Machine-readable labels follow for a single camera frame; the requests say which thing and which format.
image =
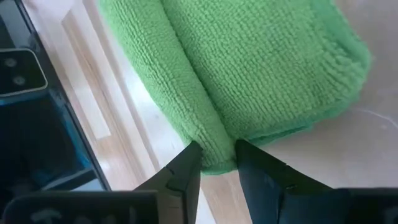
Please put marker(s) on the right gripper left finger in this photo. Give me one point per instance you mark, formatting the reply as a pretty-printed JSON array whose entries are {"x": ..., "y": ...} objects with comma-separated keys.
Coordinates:
[{"x": 183, "y": 186}]

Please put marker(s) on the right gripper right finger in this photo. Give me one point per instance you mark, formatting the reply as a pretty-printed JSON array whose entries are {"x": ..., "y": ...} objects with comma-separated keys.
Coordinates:
[{"x": 264, "y": 193}]

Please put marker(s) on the green microfiber towel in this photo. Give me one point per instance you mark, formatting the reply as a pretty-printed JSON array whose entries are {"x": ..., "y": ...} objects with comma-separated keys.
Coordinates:
[{"x": 248, "y": 77}]

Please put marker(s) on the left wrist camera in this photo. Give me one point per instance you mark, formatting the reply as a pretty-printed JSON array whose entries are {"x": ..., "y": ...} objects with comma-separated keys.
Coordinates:
[{"x": 18, "y": 71}]

